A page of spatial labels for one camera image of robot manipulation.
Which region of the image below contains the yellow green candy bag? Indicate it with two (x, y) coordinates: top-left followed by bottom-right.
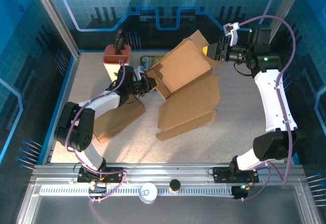
(139, 54), (164, 69)

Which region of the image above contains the aluminium frame rail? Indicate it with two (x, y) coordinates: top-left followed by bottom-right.
(30, 162), (306, 183)

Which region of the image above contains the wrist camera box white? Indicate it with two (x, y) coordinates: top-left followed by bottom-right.
(133, 65), (145, 79)
(223, 22), (241, 47)

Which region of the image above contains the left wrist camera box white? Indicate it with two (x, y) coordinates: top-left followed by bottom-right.
(133, 65), (145, 79)

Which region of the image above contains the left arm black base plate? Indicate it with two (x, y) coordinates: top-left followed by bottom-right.
(77, 164), (125, 183)

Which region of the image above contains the cream knife block orange top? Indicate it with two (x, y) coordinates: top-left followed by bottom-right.
(102, 44), (132, 82)

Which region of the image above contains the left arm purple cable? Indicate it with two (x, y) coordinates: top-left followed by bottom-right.
(65, 60), (128, 204)

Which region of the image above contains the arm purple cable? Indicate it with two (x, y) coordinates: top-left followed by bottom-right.
(65, 60), (128, 204)
(235, 15), (297, 204)

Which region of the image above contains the black round knob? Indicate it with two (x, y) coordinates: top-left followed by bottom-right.
(169, 179), (181, 193)

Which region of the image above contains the black knife handle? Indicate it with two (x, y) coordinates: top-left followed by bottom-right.
(114, 29), (127, 55)

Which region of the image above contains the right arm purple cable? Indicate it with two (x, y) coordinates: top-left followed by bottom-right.
(235, 15), (297, 204)

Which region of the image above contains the white round lid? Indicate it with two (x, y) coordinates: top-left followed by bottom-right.
(139, 182), (158, 205)

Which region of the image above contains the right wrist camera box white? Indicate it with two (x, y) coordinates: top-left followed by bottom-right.
(223, 22), (241, 47)

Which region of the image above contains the white slotted cable duct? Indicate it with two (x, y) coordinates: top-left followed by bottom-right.
(39, 185), (235, 196)

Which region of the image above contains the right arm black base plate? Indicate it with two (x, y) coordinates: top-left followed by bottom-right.
(212, 166), (260, 184)

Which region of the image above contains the aluminium frame post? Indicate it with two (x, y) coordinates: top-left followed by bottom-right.
(28, 0), (82, 58)
(256, 0), (306, 58)

